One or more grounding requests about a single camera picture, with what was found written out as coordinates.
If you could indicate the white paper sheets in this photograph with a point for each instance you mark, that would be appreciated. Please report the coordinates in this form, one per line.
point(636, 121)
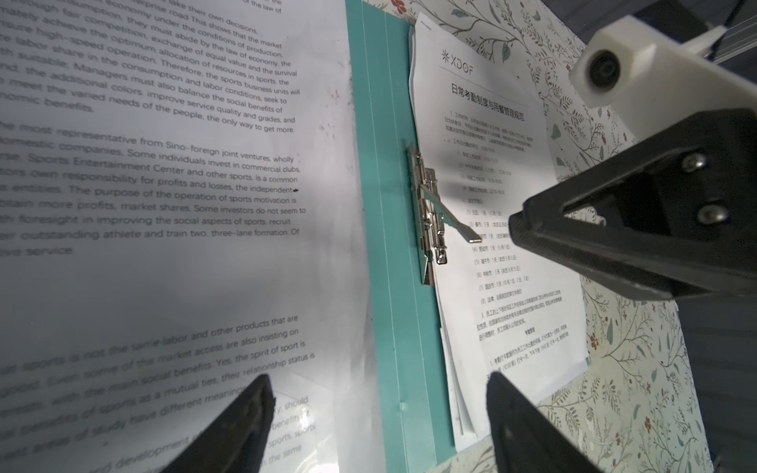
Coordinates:
point(482, 130)

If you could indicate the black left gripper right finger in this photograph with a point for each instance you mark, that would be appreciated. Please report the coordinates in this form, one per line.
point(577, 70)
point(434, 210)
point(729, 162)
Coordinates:
point(523, 440)

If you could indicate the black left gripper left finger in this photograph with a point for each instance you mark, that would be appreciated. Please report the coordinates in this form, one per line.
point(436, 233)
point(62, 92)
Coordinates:
point(235, 441)

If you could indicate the teal plastic folder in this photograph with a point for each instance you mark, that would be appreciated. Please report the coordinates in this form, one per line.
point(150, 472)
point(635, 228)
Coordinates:
point(411, 369)

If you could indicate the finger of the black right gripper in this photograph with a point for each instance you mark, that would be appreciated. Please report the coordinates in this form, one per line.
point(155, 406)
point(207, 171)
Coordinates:
point(672, 217)

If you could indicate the metal folder clip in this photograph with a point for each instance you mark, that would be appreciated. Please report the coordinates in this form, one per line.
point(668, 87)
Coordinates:
point(432, 217)

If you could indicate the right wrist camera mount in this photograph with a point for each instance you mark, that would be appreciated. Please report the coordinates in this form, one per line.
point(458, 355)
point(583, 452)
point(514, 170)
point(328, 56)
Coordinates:
point(652, 81)

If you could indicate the printed paper sheet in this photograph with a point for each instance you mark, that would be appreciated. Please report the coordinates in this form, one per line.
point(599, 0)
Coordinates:
point(181, 212)

